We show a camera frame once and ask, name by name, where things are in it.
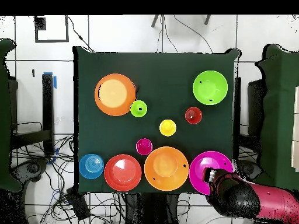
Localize black floor cable with plug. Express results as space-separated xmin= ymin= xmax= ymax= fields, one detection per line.
xmin=67 ymin=15 xmax=94 ymax=53

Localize tangled floor cable bundle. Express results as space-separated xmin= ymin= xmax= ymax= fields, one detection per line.
xmin=11 ymin=134 xmax=127 ymax=224

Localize black square floor frame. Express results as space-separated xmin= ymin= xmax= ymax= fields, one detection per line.
xmin=34 ymin=15 xmax=69 ymax=43

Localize green plastic cup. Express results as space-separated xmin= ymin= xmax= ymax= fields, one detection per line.
xmin=130 ymin=99 xmax=148 ymax=118

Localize dark green tablecloth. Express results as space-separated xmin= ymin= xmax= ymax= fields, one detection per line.
xmin=72 ymin=45 xmax=241 ymax=195

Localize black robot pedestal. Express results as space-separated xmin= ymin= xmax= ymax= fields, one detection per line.
xmin=124 ymin=193 xmax=179 ymax=224

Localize red plastic bowl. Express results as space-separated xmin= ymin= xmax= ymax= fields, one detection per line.
xmin=103 ymin=153 xmax=142 ymax=193

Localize green table with white boxes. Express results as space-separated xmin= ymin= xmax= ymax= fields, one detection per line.
xmin=255 ymin=44 xmax=299 ymax=191

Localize green plastic bowl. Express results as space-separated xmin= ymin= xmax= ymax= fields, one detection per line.
xmin=192 ymin=70 xmax=228 ymax=106

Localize black power strip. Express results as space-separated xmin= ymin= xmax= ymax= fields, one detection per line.
xmin=66 ymin=187 xmax=91 ymax=221

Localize white boxes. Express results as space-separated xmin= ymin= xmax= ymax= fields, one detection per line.
xmin=290 ymin=86 xmax=299 ymax=173

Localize green cloth covered table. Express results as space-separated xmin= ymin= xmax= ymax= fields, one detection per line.
xmin=0 ymin=38 xmax=23 ymax=192

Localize orange plastic bowl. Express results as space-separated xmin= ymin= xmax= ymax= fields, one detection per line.
xmin=94 ymin=73 xmax=137 ymax=117
xmin=144 ymin=146 xmax=189 ymax=191

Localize black bench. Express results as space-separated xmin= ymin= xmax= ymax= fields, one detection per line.
xmin=10 ymin=73 xmax=55 ymax=156

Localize yellow plastic cup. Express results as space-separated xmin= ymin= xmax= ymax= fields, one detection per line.
xmin=159 ymin=119 xmax=178 ymax=137

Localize blue plastic bowl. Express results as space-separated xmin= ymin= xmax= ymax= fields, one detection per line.
xmin=78 ymin=153 xmax=105 ymax=180

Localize pink plastic bowl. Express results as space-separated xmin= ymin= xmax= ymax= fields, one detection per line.
xmin=189 ymin=150 xmax=234 ymax=195

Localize red plastic cup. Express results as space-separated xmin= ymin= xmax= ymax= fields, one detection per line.
xmin=185 ymin=106 xmax=203 ymax=125

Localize crimson plastic cup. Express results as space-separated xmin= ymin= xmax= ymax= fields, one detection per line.
xmin=135 ymin=138 xmax=154 ymax=156

